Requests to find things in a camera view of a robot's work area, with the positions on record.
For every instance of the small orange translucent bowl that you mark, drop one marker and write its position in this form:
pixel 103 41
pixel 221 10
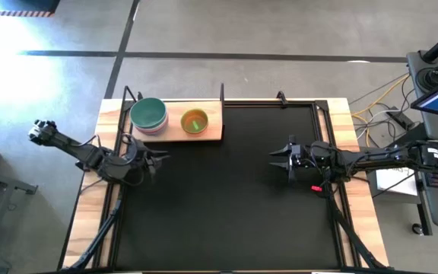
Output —
pixel 200 131

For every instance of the wooden shelf board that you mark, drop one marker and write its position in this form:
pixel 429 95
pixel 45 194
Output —
pixel 173 133

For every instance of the cart caster wheel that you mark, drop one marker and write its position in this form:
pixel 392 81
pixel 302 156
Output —
pixel 417 228

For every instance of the black clamp mount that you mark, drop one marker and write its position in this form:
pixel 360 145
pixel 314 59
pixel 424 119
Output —
pixel 281 98

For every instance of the black metal shelf frame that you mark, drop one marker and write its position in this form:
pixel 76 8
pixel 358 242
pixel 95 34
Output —
pixel 222 95

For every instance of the striped edge floor mat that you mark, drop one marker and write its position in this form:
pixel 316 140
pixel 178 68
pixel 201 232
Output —
pixel 32 5

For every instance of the teal bowl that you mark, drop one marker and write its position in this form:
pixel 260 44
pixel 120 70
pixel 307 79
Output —
pixel 148 112

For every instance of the small red tag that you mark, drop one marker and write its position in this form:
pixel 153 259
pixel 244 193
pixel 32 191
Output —
pixel 316 188

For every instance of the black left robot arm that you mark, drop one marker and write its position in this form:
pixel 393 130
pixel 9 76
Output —
pixel 86 154

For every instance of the white bowl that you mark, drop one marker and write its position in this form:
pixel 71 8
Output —
pixel 154 130

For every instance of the black metal rig frame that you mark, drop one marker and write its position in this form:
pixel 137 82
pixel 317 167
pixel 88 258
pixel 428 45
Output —
pixel 264 103

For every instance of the black table mat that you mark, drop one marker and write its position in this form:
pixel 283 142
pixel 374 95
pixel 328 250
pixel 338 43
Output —
pixel 223 213

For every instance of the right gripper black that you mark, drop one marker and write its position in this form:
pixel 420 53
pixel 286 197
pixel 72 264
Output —
pixel 302 156

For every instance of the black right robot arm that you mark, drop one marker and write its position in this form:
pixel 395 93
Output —
pixel 375 155

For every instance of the black diagonal frame strut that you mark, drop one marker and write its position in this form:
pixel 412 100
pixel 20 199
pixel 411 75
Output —
pixel 352 236
pixel 103 232

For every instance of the white paper sheet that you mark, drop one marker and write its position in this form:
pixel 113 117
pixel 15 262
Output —
pixel 394 183

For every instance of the black power strip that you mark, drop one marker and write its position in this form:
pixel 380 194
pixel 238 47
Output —
pixel 400 118

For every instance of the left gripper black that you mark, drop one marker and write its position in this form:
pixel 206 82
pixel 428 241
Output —
pixel 139 158

